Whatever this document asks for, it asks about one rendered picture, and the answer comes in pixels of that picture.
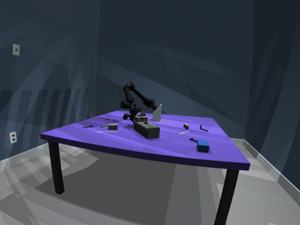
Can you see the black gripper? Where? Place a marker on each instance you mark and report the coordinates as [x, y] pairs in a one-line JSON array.
[[131, 116]]

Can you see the blue cube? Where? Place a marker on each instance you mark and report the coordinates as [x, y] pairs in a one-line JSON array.
[[202, 146]]

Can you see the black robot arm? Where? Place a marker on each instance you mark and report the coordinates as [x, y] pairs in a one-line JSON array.
[[128, 103]]

